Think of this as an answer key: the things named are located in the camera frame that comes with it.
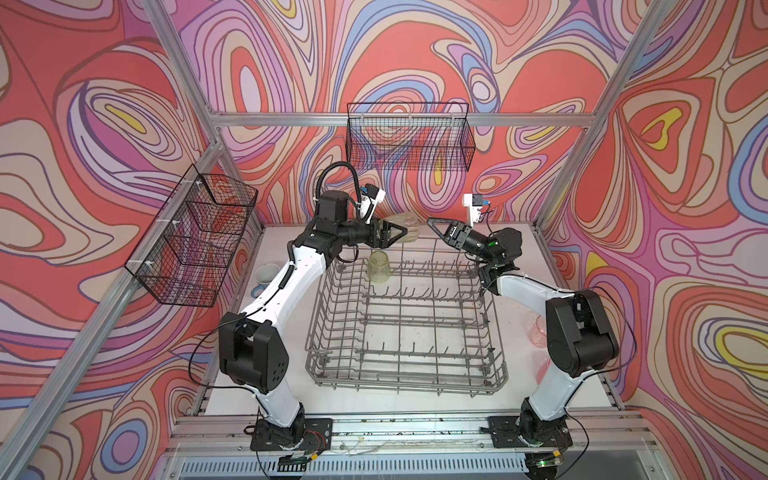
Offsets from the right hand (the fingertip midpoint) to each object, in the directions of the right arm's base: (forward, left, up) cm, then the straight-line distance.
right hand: (429, 227), depth 76 cm
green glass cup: (0, +4, +1) cm, 4 cm away
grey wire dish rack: (-10, +5, -30) cm, 31 cm away
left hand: (+1, +7, 0) cm, 8 cm away
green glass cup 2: (+3, +14, -21) cm, 25 cm away
